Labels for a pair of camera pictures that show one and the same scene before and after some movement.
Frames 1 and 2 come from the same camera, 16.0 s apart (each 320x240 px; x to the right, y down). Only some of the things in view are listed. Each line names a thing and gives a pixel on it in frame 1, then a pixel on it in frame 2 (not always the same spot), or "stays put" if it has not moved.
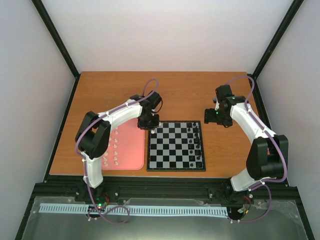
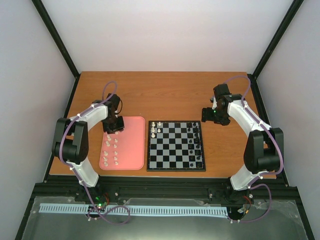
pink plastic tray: (126, 149) stays put
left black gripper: (155, 124) to (119, 128)
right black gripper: (228, 122) stays put
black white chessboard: (176, 146) stays put
